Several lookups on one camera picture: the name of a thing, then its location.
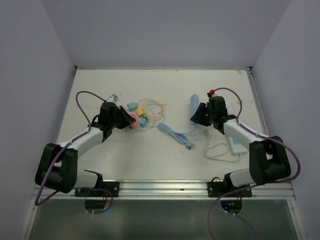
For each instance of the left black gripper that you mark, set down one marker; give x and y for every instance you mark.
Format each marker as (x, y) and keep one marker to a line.
(127, 119)

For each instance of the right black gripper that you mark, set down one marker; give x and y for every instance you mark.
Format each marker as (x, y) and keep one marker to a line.
(197, 118)

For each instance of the teal charger plug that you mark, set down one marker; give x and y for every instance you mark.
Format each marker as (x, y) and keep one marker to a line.
(132, 106)

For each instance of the yellow charger plug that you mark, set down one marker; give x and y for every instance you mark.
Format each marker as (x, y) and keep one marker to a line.
(140, 112)

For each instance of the teal cube adapter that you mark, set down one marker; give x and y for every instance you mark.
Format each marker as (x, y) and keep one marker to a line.
(143, 122)

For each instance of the blue power strip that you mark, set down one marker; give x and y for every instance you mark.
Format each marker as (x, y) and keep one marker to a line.
(194, 104)

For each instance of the white power strip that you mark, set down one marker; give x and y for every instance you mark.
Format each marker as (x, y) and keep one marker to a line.
(236, 148)

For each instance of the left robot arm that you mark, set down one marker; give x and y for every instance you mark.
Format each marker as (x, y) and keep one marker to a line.
(58, 166)

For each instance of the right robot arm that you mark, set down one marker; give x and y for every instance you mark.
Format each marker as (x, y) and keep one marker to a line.
(268, 160)

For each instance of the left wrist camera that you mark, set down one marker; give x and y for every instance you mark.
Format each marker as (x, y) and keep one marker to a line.
(112, 98)

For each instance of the left black base bracket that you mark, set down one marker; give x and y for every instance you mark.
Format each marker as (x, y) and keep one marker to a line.
(106, 188)

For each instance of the black base bracket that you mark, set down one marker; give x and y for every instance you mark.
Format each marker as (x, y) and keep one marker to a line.
(216, 188)
(106, 188)

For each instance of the aluminium mounting rail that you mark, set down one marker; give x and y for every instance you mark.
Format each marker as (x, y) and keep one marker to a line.
(190, 190)

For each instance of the right black base bracket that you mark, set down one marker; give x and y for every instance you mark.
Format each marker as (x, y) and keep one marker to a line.
(216, 188)

